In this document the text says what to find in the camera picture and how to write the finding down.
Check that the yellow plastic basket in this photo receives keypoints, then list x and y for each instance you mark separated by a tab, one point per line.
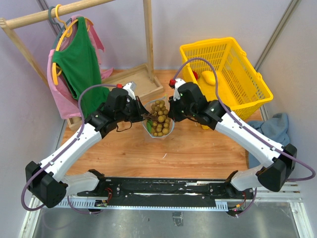
239	86

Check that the dark green hanger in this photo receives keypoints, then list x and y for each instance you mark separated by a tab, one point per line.
57	28

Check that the green tank top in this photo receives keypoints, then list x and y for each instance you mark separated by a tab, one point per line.
81	67

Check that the clear zip top bag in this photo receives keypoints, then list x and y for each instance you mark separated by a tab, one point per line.
158	119

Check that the aluminium frame post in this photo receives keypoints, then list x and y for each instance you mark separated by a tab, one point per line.
292	6

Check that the blue cloth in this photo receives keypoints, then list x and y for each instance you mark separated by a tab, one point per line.
274	128

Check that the longan fruit bunch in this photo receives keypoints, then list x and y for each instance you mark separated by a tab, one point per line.
159	119

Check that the yellow toy banana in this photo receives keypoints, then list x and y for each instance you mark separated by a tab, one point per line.
209	77

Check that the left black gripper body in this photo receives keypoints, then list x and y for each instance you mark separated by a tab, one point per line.
132	111

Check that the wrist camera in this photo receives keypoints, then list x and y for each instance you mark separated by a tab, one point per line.
175	84
130	88

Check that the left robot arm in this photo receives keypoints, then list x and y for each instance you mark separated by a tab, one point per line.
47	180

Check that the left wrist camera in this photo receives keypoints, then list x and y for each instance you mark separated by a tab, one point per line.
130	88

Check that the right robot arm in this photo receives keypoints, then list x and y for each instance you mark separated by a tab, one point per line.
275	167

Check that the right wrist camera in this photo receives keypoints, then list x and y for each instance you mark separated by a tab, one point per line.
175	84

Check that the pink shirt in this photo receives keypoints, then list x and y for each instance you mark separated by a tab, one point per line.
62	89

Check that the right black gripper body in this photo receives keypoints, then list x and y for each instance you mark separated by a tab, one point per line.
179	111

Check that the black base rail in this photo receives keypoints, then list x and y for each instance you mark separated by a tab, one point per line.
160	193

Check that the red toy fruit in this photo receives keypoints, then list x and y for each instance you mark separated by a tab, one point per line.
195	75

